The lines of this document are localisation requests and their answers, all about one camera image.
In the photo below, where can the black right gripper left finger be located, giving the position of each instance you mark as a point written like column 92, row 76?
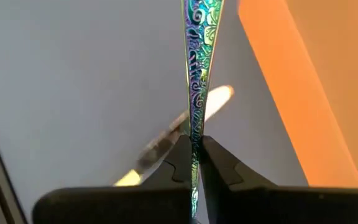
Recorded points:
column 166, row 202

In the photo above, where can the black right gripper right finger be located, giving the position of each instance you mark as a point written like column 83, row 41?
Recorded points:
column 259, row 205

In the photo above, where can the iridescent purple spoon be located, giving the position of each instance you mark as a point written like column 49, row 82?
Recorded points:
column 199, row 46

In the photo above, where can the orange tray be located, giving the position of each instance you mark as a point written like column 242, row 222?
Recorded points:
column 322, row 93

